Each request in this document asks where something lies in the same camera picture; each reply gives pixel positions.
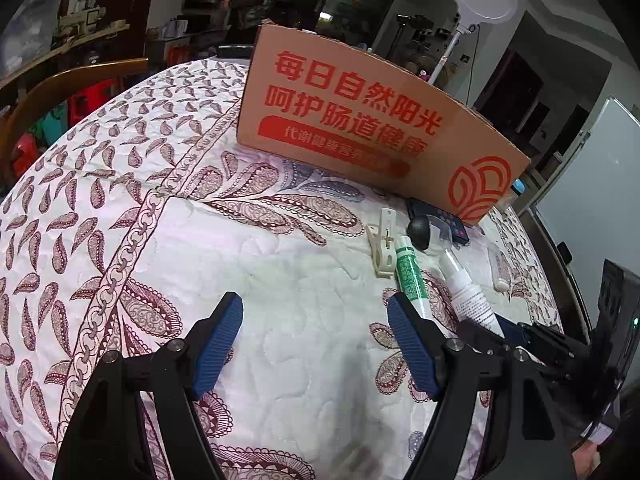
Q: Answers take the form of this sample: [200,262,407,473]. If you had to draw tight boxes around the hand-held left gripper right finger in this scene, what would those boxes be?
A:
[387,291,573,480]

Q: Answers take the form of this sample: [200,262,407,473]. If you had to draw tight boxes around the wooden chair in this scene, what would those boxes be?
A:
[0,57,150,186]

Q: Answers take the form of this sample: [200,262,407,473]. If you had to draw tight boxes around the white spray bottle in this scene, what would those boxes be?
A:
[440,245,506,338]

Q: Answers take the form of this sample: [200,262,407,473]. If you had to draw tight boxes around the black computer mouse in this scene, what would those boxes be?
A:
[406,215,434,252]

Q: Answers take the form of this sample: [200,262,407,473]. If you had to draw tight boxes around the black remote control red button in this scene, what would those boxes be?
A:
[405,197,472,247]

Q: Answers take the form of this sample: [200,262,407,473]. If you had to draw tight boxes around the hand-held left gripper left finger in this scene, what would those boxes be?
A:
[52,291,245,480]

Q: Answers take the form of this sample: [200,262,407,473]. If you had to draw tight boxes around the red plastic stool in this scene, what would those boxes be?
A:
[65,79,113,123]

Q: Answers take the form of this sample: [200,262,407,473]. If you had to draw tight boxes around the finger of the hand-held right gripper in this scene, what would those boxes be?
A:
[457,319,513,356]
[497,316,561,358]

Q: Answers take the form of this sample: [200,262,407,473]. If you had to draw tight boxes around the white plastic clip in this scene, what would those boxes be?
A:
[366,208,401,279]

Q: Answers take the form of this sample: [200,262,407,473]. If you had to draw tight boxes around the paisley quilted tablecloth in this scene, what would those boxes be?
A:
[0,57,566,480]

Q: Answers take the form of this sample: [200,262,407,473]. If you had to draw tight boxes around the printed cardboard box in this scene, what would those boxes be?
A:
[235,24,532,227]

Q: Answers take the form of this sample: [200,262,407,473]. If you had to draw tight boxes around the whiteboard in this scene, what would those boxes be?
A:
[530,96,640,281]

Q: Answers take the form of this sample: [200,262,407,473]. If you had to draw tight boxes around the green white tube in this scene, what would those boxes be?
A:
[395,235,433,318]

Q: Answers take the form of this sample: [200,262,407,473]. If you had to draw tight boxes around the wooden workbench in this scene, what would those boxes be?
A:
[0,19,132,96]

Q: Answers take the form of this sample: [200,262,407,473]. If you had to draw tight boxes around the clear toothbrush case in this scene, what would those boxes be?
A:
[486,246,510,293]

